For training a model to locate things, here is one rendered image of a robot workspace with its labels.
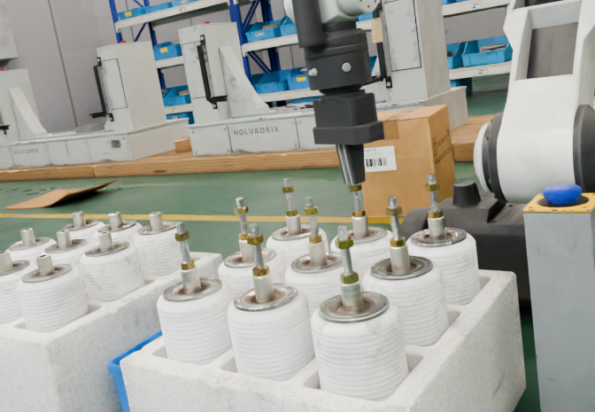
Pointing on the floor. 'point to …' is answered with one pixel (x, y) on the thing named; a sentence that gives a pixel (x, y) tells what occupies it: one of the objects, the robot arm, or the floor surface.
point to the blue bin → (121, 371)
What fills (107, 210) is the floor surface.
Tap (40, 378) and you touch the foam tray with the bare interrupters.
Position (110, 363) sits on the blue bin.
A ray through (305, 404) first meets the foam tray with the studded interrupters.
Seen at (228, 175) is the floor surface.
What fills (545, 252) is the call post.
